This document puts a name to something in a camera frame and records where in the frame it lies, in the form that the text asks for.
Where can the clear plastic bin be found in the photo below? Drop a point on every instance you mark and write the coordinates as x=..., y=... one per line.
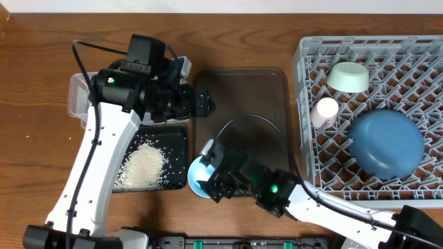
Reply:
x=79, y=103

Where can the light green bowl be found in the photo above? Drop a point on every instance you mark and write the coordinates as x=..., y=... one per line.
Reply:
x=349, y=77

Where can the black plastic tray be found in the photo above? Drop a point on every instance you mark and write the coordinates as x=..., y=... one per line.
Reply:
x=176, y=140

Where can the pile of white rice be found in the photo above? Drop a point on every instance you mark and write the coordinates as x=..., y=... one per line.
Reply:
x=146, y=166

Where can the brown serving tray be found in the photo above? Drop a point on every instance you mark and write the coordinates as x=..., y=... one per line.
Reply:
x=252, y=113

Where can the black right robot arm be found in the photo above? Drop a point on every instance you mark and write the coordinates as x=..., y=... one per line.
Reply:
x=283, y=193

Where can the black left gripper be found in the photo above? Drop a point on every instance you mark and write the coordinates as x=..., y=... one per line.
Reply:
x=182, y=95

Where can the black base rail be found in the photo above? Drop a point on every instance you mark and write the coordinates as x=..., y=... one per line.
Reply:
x=201, y=243

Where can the pink cup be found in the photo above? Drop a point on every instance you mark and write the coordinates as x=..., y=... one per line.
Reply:
x=325, y=110

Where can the grey dishwasher rack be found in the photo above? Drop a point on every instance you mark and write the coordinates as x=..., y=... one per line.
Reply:
x=405, y=74

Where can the light blue bowl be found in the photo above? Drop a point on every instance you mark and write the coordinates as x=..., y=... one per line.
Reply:
x=199, y=172

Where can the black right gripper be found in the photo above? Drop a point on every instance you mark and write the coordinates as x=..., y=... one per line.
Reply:
x=221, y=177

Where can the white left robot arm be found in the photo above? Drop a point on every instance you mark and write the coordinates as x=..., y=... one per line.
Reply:
x=142, y=82

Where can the dark blue plate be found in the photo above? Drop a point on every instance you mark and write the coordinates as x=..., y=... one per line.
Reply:
x=386, y=144

